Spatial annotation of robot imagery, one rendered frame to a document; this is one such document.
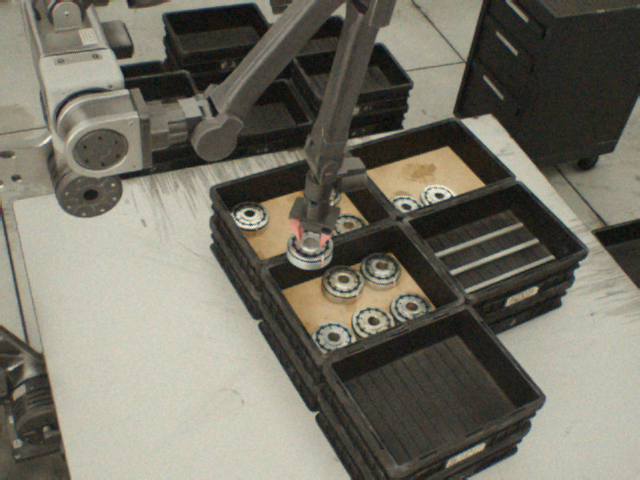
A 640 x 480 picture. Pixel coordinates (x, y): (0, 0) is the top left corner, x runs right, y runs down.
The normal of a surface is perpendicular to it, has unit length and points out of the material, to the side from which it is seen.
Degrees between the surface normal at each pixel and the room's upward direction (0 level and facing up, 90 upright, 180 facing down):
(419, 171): 0
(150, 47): 0
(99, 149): 90
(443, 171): 0
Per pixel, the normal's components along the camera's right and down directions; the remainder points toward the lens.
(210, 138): 0.37, 0.69
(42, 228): 0.11, -0.70
